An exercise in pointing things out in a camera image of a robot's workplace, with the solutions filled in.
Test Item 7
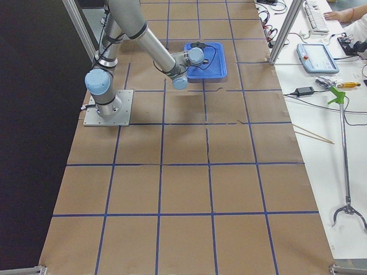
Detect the person's hand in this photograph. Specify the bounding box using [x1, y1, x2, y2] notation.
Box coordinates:
[323, 11, 344, 22]

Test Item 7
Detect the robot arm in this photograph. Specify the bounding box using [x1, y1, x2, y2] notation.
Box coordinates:
[85, 1, 207, 119]

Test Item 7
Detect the blue plastic tray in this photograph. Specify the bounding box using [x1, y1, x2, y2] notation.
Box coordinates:
[184, 42, 228, 83]

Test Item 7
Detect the white keyboard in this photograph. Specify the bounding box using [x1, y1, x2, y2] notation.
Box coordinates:
[303, 1, 330, 35]

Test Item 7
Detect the blue teach pendant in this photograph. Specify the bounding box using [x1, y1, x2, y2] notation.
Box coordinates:
[296, 44, 339, 74]

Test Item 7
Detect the black power adapter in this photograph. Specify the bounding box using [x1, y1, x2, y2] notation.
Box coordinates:
[295, 87, 315, 97]

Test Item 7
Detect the wooden chopstick pair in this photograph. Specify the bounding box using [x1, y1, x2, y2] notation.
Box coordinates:
[292, 124, 334, 144]

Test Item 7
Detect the aluminium frame post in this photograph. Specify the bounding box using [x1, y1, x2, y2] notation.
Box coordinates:
[268, 0, 303, 65]

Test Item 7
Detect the green handled reacher grabber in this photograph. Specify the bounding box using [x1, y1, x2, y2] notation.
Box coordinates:
[328, 87, 366, 233]

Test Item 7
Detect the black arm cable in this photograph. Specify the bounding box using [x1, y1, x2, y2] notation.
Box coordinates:
[199, 45, 217, 70]

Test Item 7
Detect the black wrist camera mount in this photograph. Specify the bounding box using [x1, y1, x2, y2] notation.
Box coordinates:
[190, 41, 209, 50]

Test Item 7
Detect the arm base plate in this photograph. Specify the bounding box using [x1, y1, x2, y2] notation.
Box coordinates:
[83, 90, 134, 127]

